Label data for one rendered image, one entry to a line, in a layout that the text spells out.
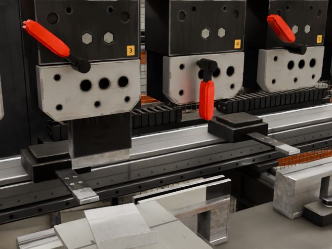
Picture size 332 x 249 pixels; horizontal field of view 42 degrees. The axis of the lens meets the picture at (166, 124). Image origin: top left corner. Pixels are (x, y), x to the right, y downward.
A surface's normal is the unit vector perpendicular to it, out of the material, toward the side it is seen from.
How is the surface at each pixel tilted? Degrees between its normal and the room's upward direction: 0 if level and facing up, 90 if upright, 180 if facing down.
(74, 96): 90
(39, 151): 0
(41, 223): 0
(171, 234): 0
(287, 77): 90
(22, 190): 90
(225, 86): 90
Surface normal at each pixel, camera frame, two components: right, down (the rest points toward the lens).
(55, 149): 0.01, -0.96
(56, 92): 0.50, 0.25
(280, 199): -0.87, 0.14
